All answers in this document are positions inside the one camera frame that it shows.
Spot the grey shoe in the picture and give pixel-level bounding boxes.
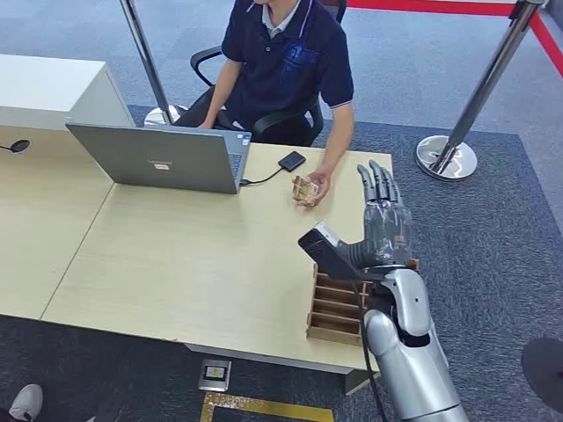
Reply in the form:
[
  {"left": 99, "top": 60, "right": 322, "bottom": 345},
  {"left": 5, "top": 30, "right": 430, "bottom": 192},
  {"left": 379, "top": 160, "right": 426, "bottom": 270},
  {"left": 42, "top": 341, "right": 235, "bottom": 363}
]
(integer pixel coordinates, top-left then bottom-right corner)
[{"left": 8, "top": 383, "right": 44, "bottom": 422}]

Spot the black round base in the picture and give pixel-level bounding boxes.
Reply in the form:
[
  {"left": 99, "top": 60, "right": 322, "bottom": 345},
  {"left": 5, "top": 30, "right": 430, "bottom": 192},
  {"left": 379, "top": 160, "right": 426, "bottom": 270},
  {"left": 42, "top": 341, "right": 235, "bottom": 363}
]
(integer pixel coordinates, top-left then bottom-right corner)
[{"left": 521, "top": 336, "right": 563, "bottom": 411}]

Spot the wooden slotted card holder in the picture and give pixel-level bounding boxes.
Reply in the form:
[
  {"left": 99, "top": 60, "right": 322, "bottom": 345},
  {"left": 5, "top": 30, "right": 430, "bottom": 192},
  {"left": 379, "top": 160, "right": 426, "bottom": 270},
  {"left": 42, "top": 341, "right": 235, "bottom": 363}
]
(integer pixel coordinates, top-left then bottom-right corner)
[{"left": 306, "top": 258, "right": 419, "bottom": 347}]

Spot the grey laptop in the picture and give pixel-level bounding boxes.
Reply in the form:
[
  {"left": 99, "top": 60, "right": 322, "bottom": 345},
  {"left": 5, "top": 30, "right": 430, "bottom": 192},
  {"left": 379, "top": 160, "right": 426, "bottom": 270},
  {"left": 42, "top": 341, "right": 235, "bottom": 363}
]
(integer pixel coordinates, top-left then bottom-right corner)
[{"left": 66, "top": 122, "right": 252, "bottom": 195}]

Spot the black round desk microphone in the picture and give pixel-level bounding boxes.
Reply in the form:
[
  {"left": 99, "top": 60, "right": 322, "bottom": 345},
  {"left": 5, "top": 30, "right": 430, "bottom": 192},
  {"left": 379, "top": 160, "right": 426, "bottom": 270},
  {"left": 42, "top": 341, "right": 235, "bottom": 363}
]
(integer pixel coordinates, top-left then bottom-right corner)
[{"left": 0, "top": 139, "right": 32, "bottom": 155}]

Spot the red barrier belt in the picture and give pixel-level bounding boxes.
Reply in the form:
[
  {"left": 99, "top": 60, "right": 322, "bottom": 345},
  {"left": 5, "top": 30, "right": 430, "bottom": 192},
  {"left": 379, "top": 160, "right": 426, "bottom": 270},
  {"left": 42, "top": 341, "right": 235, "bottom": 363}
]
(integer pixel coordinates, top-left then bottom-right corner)
[{"left": 346, "top": 0, "right": 563, "bottom": 78}]

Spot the thin black drive cable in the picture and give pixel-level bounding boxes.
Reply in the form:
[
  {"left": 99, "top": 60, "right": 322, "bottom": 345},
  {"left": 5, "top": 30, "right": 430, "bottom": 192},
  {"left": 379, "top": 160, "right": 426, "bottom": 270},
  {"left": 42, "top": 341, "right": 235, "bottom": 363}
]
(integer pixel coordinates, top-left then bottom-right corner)
[{"left": 239, "top": 167, "right": 285, "bottom": 187}]

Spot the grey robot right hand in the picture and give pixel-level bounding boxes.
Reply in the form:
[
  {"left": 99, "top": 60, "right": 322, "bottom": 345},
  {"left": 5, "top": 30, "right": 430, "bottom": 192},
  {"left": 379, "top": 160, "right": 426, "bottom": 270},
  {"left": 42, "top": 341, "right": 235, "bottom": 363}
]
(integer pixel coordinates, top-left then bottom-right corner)
[{"left": 336, "top": 159, "right": 415, "bottom": 271}]

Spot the person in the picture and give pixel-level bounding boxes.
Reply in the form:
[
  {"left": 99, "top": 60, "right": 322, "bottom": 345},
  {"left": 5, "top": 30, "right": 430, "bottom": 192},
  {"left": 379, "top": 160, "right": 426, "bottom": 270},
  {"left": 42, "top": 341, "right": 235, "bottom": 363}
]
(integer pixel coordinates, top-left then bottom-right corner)
[{"left": 174, "top": 0, "right": 355, "bottom": 207}]

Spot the person's left hand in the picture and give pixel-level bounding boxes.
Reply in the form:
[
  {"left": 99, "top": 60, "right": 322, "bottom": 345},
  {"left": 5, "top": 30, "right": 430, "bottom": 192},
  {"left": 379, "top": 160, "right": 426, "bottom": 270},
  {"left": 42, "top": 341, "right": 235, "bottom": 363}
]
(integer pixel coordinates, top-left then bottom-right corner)
[{"left": 294, "top": 169, "right": 331, "bottom": 207}]

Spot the metal floor socket box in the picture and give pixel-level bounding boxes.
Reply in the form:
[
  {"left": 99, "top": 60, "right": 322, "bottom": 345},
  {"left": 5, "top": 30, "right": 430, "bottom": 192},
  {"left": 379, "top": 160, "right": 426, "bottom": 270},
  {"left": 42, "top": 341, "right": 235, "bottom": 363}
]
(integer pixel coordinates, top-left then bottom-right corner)
[{"left": 197, "top": 358, "right": 232, "bottom": 392}]

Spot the black external drive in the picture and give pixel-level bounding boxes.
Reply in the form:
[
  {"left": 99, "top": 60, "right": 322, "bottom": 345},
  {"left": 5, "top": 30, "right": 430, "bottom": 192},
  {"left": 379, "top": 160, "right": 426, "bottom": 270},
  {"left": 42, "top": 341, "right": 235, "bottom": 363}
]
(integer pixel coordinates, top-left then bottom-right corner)
[{"left": 278, "top": 150, "right": 306, "bottom": 173}]

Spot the chrome stanchion with round base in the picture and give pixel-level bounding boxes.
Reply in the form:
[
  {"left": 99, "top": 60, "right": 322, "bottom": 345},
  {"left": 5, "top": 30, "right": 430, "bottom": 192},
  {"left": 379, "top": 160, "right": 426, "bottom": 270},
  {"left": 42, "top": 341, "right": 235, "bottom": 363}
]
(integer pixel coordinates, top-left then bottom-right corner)
[
  {"left": 415, "top": 0, "right": 546, "bottom": 182},
  {"left": 119, "top": 0, "right": 190, "bottom": 127}
]

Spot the black office chair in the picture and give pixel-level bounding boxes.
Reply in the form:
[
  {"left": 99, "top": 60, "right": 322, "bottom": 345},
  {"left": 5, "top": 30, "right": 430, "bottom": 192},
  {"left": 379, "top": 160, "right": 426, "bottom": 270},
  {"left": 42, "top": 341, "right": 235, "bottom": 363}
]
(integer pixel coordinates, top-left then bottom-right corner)
[{"left": 190, "top": 0, "right": 349, "bottom": 148}]

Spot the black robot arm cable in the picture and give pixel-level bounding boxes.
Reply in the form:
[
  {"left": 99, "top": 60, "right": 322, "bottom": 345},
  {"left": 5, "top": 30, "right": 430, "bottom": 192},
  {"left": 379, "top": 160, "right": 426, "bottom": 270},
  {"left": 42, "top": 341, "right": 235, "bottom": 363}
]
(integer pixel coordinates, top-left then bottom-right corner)
[{"left": 349, "top": 279, "right": 390, "bottom": 422}]

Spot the dark grey floor mat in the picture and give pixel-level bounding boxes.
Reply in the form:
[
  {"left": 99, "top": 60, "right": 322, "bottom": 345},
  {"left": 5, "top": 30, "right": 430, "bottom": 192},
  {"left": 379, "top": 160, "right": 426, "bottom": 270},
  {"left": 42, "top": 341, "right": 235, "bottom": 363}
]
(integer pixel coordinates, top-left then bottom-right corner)
[{"left": 0, "top": 105, "right": 563, "bottom": 422}]

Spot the white cabinet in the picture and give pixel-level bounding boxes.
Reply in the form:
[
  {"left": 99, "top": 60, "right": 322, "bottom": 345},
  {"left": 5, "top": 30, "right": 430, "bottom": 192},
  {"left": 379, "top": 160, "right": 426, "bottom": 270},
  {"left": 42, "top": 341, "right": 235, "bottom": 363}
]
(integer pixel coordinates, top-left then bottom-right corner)
[{"left": 0, "top": 54, "right": 136, "bottom": 130}]

